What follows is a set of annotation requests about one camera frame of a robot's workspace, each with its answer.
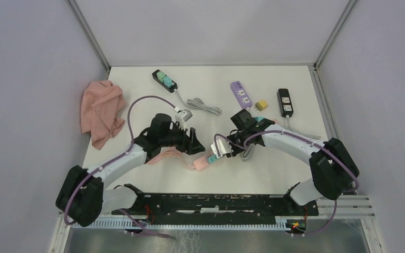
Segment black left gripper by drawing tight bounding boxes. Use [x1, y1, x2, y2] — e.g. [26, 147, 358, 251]
[160, 122, 205, 155]

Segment grey cable of purple strip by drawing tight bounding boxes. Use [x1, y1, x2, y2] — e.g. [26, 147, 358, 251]
[240, 108, 256, 163]

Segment pink power strip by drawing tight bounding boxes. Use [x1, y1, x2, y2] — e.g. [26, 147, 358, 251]
[193, 157, 209, 171]

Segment teal charger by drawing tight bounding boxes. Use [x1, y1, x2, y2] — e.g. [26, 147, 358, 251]
[206, 154, 218, 164]
[156, 71, 166, 82]

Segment teal usb charger plug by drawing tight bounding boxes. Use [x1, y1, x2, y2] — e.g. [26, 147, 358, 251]
[255, 116, 264, 122]

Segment yellow usb charger plug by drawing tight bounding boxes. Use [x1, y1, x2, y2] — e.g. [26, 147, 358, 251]
[254, 100, 268, 111]

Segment purple power strip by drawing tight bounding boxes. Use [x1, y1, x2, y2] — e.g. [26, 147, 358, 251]
[230, 81, 253, 110]

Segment grey cable of black strip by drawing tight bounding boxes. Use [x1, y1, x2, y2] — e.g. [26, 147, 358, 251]
[285, 115, 323, 140]

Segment black power strip white sockets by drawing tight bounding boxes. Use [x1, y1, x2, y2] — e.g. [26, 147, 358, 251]
[277, 89, 294, 118]

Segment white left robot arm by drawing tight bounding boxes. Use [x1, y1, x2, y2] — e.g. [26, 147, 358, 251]
[55, 113, 205, 227]

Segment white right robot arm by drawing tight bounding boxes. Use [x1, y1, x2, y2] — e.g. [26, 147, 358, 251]
[213, 109, 359, 215]

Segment black power strip far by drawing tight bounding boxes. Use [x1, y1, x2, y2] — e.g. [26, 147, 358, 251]
[152, 70, 178, 93]

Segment pink cloth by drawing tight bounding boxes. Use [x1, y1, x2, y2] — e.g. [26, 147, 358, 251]
[80, 80, 126, 150]

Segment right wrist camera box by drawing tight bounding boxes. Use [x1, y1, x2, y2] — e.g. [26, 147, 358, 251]
[210, 138, 233, 159]

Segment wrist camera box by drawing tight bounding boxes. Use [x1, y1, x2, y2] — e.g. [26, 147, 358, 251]
[174, 106, 193, 129]
[210, 138, 233, 159]

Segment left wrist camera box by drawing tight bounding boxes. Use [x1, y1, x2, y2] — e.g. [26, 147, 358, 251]
[174, 106, 193, 129]

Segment grey cable of far strip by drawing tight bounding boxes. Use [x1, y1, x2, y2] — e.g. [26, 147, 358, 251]
[174, 89, 223, 116]

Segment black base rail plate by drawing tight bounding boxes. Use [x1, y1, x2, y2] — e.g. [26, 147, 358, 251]
[126, 184, 319, 225]

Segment white slotted cable duct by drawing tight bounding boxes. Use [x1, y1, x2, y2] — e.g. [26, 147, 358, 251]
[70, 216, 308, 231]

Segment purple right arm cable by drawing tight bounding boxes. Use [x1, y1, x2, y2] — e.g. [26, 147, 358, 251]
[213, 130, 360, 238]

